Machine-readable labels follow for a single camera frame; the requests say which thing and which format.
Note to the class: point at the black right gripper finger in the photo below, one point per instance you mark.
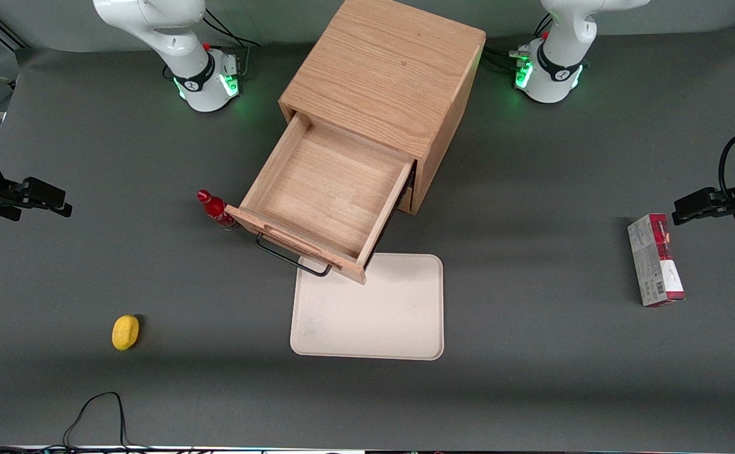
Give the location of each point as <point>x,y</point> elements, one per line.
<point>44,189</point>
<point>45,206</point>

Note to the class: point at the red soda bottle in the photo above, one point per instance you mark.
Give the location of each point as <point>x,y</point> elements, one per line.
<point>214,207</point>

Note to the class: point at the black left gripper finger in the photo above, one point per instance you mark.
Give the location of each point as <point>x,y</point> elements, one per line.
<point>701,213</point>
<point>705,198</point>

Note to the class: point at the grey and red carton box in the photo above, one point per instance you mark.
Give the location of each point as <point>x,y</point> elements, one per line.
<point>654,261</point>

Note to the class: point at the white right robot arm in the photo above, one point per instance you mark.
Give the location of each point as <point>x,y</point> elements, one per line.
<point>203,79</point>

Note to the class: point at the oak wooden drawer cabinet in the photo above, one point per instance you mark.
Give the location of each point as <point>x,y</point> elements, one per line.
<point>392,63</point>

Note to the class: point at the yellow lemon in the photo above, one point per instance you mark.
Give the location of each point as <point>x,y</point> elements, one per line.
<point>125,332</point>

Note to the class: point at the beige rectangular tray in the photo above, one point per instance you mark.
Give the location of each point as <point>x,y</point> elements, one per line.
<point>380,315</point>

